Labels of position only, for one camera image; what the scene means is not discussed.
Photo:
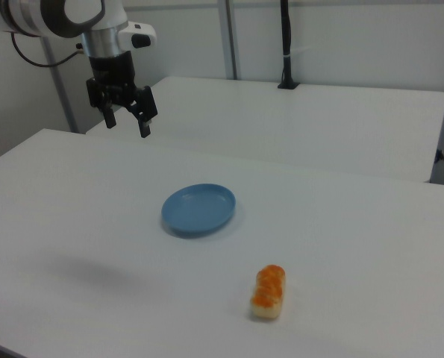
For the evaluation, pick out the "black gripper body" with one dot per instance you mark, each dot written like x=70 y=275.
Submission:
x=111 y=71

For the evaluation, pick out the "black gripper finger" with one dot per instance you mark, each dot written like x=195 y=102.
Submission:
x=147 y=108
x=109 y=116

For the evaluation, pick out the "orange glazed bread loaf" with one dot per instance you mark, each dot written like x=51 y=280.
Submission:
x=268 y=294

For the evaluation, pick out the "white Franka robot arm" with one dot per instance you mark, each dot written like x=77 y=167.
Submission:
x=111 y=16

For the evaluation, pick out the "blue round plate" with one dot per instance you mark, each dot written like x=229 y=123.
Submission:
x=197 y=210

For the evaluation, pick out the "white side table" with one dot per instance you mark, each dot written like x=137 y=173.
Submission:
x=281 y=127

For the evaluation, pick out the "silver metal frame post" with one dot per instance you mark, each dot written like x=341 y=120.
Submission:
x=63 y=97

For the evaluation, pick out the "grey wall profile strip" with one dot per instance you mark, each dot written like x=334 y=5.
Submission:
x=232 y=37

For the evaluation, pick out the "black camera pole with base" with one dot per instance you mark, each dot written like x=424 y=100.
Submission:
x=287 y=41

